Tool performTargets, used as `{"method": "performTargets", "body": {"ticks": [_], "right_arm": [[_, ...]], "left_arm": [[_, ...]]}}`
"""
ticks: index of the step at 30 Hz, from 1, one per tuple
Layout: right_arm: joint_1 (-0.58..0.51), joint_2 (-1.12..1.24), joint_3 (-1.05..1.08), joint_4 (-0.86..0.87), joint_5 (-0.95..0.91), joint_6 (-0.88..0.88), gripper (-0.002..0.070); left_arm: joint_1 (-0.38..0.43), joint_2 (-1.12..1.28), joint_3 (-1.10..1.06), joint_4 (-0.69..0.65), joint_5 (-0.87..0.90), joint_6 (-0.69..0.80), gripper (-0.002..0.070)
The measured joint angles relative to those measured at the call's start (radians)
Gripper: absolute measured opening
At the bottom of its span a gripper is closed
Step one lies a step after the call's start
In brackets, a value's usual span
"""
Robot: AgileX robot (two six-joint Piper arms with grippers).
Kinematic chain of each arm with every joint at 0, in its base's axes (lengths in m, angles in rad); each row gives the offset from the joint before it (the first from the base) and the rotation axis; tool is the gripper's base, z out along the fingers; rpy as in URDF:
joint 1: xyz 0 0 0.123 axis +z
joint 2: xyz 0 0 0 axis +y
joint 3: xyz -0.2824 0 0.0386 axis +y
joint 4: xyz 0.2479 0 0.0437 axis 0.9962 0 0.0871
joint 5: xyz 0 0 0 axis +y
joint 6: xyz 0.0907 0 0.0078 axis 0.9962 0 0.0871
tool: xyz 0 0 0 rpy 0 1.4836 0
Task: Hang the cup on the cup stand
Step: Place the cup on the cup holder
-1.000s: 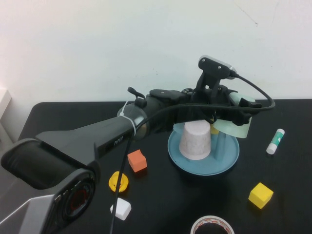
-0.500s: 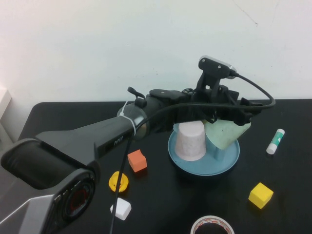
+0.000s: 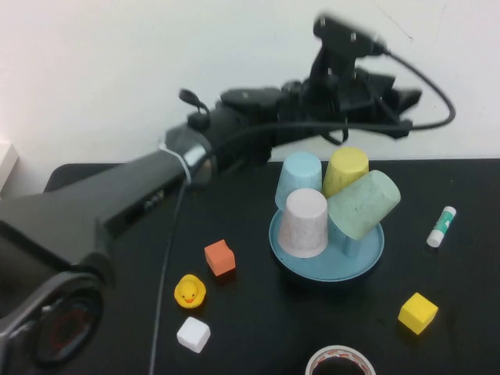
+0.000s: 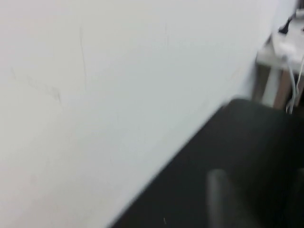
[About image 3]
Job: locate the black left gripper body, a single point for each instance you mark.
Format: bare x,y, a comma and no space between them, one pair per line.
340,101

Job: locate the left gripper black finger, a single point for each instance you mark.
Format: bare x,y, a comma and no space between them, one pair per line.
377,83
404,102

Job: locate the pale green plastic cup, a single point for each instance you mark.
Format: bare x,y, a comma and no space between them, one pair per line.
363,207

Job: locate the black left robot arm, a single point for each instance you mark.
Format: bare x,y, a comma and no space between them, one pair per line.
97,203

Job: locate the yellow plastic cup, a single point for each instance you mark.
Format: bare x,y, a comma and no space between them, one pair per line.
345,168

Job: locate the light blue plastic cup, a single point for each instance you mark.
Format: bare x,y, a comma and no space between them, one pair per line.
298,176

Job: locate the pale pink plastic cup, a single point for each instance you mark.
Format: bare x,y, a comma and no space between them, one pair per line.
302,226

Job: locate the blue cup stand with posts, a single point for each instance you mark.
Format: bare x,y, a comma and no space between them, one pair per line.
324,269

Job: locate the white and green glue stick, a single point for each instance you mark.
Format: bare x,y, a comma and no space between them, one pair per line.
440,227

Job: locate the orange foam cube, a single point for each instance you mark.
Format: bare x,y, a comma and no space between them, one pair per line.
218,256

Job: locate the yellow foam cube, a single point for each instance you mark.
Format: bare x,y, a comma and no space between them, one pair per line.
417,312

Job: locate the yellow rubber duck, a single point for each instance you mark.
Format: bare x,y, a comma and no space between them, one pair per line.
190,291

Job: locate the clear tape roll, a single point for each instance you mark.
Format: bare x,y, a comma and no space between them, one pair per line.
312,361

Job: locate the white foam cube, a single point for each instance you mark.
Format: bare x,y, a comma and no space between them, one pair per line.
193,334

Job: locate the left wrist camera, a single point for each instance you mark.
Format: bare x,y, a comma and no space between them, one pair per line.
343,37

